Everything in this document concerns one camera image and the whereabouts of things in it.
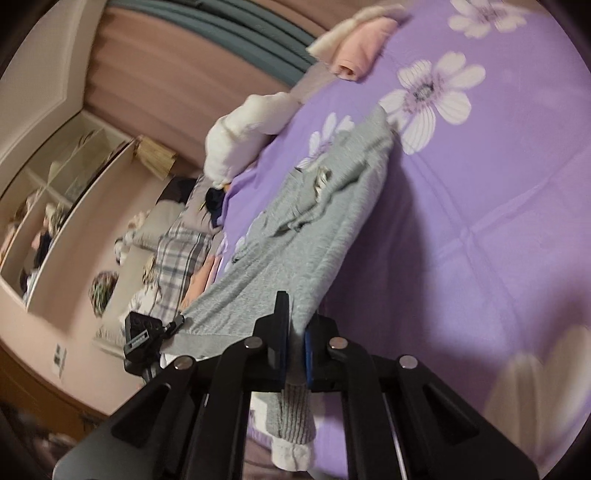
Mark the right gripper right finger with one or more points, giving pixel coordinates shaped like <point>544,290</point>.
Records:
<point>401,420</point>

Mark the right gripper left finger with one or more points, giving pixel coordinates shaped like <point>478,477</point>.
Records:
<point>190,421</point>

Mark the grey sweater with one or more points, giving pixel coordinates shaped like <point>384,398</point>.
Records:
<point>297,245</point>

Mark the peach patterned folded garment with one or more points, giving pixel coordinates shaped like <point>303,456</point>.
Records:
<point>200,281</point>

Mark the plaid blue white cloth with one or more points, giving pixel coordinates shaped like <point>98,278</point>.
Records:
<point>180,251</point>

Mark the grey pillow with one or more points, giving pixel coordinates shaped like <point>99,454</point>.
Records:
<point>157,223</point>

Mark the dark navy garment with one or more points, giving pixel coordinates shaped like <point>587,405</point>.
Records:
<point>213,203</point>

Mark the straw tassel bundle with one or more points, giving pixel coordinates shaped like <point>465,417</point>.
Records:
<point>155,157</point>

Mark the purple floral bed sheet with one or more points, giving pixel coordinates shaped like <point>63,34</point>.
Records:
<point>476,259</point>

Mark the white fluffy blanket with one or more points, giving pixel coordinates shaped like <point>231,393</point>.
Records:
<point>236,139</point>

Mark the teal curtain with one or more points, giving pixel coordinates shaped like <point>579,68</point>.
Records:
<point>252,32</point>

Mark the cream folded cloth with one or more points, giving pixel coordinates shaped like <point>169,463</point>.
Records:
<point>325,46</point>

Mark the pink folded garment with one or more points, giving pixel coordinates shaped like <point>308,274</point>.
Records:
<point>357,54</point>

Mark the white wall shelf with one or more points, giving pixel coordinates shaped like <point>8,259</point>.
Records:
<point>48,204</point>

